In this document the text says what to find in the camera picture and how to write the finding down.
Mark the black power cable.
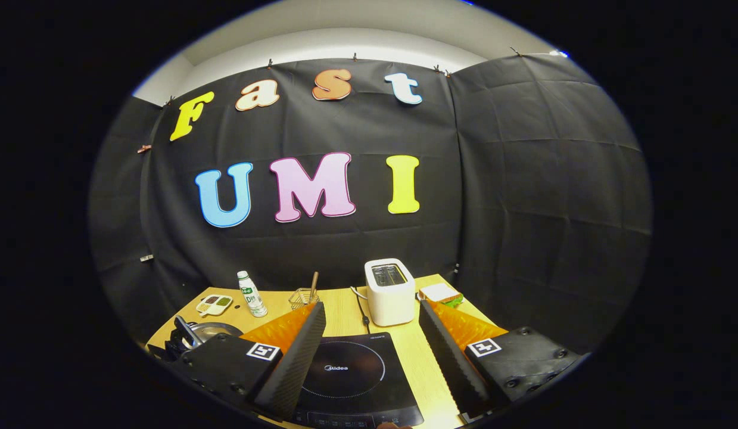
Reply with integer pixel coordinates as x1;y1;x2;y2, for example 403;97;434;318
356;288;373;334

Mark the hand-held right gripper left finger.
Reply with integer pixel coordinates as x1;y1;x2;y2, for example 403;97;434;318
166;301;326;421

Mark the black induction cooktop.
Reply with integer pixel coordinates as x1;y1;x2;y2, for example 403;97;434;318
292;332;425;428

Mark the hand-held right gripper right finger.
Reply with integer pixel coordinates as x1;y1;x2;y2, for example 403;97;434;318
418;300;584;421

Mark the white divided bean dish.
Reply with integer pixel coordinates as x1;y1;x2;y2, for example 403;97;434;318
196;294;233;316

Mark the white toaster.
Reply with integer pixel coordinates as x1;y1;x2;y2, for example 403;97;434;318
365;258;416;327

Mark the white drink bottle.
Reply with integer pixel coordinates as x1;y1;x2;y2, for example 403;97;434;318
237;271;268;318

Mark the black backdrop cloth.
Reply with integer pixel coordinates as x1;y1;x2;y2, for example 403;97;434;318
89;54;654;355

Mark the toy sandwich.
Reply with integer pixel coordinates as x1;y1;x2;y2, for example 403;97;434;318
418;283;465;307

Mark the stainless steel pot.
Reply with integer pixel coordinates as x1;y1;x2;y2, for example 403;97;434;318
147;316;244;361

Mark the wire utensil holder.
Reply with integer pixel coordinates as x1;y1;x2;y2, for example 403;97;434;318
288;288;319;310

